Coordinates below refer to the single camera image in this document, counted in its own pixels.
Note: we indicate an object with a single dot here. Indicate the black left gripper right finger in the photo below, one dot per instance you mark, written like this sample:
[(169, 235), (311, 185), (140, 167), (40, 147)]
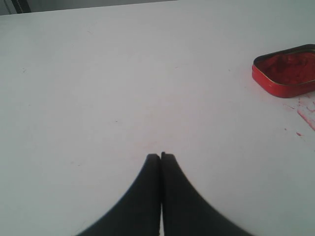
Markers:
[(185, 212)]

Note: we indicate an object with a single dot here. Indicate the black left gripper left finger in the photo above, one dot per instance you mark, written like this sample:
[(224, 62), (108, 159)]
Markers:
[(138, 211)]

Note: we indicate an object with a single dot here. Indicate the red ink pad tin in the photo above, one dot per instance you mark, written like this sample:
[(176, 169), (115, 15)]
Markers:
[(287, 73)]

